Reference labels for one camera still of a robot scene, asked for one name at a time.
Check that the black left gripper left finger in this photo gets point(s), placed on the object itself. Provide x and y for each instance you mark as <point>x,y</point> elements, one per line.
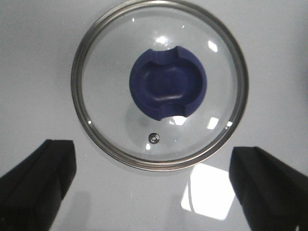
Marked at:
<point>31,193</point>

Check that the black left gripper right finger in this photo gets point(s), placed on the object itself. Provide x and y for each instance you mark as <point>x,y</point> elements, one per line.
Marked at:
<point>273,195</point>

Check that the glass lid blue knob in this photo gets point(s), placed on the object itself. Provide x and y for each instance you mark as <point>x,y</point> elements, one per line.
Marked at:
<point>159,85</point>

